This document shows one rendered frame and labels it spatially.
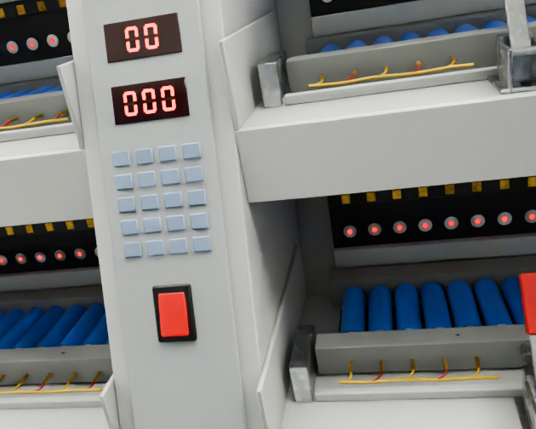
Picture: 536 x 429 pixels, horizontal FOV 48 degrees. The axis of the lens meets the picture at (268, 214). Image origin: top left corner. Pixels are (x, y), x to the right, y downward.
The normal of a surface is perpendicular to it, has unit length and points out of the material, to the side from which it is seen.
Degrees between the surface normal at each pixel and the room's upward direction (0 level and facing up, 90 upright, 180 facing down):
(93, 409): 18
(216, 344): 90
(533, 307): 73
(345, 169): 108
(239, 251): 90
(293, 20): 90
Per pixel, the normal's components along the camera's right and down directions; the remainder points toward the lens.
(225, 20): 0.97, -0.09
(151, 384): -0.20, 0.09
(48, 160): -0.16, 0.39
